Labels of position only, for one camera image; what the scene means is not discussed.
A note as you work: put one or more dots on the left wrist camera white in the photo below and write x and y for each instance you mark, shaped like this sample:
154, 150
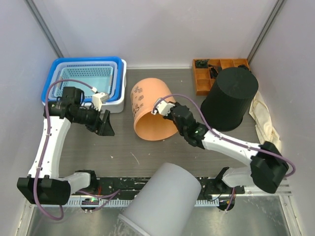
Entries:
98, 99

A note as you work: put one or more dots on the large black container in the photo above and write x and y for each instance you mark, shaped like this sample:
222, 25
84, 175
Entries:
229, 98

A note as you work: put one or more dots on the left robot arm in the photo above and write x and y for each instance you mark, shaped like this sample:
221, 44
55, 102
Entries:
43, 184

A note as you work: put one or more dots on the orange compartment tray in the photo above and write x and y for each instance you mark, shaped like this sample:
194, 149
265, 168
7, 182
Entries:
204, 78

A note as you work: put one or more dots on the grey plastic container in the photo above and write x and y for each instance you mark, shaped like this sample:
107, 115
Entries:
164, 205

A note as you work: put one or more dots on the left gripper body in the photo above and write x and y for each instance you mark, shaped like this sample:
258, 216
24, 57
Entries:
90, 118

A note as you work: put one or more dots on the cream cloth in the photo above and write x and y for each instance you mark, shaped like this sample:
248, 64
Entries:
263, 124

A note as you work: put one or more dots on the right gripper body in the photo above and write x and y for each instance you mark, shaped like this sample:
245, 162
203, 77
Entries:
171, 116

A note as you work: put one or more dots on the white translucent basket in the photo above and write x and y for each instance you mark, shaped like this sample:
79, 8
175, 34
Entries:
116, 82

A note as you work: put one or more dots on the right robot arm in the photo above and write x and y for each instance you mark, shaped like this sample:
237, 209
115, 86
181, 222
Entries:
265, 166

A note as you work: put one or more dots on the white plastic tub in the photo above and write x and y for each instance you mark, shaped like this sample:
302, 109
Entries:
118, 105

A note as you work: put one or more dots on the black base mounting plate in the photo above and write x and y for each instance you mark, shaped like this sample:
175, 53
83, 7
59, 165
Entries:
130, 186

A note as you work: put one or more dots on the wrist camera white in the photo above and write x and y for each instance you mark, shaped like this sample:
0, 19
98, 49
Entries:
98, 99
162, 107

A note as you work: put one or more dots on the black part in tray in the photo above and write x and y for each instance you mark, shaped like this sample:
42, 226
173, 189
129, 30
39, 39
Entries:
201, 63

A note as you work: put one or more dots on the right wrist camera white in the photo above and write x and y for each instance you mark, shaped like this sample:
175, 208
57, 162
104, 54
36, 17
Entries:
162, 107

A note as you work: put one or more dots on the light blue perforated basket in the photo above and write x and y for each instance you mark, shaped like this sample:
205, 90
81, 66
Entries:
99, 77

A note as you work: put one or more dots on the orange plastic container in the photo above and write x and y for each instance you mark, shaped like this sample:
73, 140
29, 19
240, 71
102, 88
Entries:
143, 96

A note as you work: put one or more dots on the blue plastic basket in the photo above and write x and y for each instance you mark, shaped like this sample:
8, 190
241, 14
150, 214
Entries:
46, 81

